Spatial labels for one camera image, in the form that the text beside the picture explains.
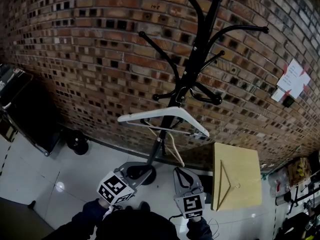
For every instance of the light wooden table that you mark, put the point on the light wooden table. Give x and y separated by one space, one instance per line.
242 169

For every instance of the black tripod stand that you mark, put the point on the black tripod stand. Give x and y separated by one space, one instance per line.
297 196

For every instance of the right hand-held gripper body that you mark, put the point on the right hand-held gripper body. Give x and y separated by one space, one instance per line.
191 205

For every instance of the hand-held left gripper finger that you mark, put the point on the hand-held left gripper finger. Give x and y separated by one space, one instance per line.
145 180
136 164

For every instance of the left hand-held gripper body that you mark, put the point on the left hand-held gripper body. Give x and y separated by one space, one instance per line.
115 189

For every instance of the white hanger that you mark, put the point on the white hanger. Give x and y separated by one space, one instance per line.
155 113

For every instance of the small white card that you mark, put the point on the small white card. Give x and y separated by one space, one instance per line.
277 95

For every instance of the person's right forearm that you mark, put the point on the person's right forearm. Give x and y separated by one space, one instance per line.
200 227

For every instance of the person's left forearm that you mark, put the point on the person's left forearm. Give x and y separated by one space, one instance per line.
82 219

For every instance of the black rolling cabinet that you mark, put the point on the black rolling cabinet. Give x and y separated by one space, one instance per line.
27 114

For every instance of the person's dark clothed body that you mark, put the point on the person's dark clothed body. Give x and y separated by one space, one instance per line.
137 224

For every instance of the white paper notice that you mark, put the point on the white paper notice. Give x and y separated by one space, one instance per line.
293 79

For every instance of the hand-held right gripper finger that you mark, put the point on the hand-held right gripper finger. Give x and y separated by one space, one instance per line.
193 181
178 184

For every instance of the beige wooden hanger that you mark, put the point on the beige wooden hanger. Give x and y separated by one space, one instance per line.
178 157

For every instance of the black metal coat rack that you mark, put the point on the black metal coat rack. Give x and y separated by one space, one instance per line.
192 56

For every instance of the small black round bin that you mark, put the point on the small black round bin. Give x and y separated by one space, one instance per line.
78 144

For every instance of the small black wall device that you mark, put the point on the small black wall device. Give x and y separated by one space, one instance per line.
288 101

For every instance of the striped cardboard box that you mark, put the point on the striped cardboard box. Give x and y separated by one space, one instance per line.
298 171

